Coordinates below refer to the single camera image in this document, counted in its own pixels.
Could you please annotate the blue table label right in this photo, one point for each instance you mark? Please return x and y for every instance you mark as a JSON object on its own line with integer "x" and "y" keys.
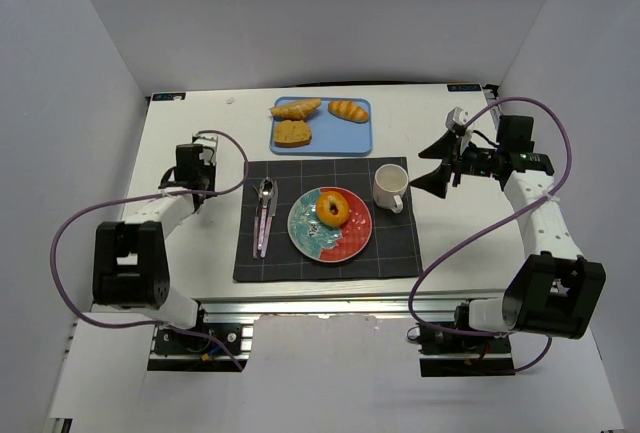
{"x": 464, "y": 87}

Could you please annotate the white ceramic mug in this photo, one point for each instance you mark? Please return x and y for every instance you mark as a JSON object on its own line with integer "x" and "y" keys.
{"x": 389, "y": 186}

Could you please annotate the striped croissant roll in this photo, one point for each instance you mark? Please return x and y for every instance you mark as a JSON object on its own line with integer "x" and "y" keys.
{"x": 348, "y": 110}

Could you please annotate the pink handled fork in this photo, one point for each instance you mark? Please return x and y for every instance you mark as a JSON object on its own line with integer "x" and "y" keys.
{"x": 256, "y": 223}

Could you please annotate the aluminium table frame rail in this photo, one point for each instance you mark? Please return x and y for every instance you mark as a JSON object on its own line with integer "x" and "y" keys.
{"x": 315, "y": 298}

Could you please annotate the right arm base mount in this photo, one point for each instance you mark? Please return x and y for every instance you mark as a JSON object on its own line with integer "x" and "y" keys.
{"x": 444, "y": 355}

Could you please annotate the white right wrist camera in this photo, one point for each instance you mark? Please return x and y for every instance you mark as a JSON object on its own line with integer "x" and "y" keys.
{"x": 457, "y": 119}

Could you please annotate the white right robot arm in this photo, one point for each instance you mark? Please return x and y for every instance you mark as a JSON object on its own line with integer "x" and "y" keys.
{"x": 556, "y": 290}

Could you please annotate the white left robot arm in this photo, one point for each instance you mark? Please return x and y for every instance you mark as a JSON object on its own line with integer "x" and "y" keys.
{"x": 131, "y": 268}

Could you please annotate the long crusty bread loaf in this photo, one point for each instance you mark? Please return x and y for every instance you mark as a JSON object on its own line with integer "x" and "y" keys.
{"x": 297, "y": 110}

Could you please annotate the red and teal plate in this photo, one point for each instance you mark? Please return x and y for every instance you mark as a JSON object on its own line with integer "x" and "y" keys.
{"x": 317, "y": 241}

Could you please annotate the blue table label left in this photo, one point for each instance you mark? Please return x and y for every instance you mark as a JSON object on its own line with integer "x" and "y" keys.
{"x": 168, "y": 96}

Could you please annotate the orange glazed bagel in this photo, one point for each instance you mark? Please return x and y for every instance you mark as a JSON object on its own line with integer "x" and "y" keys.
{"x": 332, "y": 209}

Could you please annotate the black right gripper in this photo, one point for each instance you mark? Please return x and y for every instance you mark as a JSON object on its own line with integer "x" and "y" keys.
{"x": 454, "y": 162}

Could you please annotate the dark grey checked placemat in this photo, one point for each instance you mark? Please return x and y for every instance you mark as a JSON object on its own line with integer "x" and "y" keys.
{"x": 392, "y": 252}

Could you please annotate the blue plastic tray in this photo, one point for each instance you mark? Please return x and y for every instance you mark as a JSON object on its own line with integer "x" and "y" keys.
{"x": 332, "y": 136}

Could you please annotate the brown bread slice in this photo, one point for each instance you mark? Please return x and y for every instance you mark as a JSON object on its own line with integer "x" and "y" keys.
{"x": 292, "y": 133}

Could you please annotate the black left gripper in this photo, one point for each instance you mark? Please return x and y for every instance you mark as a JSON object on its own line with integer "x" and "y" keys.
{"x": 201, "y": 198}

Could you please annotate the pink handled knife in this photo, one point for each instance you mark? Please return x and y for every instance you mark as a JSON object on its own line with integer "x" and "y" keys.
{"x": 271, "y": 213}

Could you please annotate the blue table label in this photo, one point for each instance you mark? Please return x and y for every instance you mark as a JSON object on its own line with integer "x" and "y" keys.
{"x": 168, "y": 96}
{"x": 464, "y": 87}

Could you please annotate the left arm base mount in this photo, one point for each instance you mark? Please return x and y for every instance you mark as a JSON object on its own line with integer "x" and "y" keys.
{"x": 174, "y": 352}

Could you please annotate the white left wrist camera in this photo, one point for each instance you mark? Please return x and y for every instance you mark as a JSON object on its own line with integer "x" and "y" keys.
{"x": 209, "y": 147}

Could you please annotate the pink handled spoon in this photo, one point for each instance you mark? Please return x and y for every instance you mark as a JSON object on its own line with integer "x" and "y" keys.
{"x": 267, "y": 190}

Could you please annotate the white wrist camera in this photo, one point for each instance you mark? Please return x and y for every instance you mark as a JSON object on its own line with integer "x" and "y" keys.
{"x": 209, "y": 147}
{"x": 457, "y": 119}

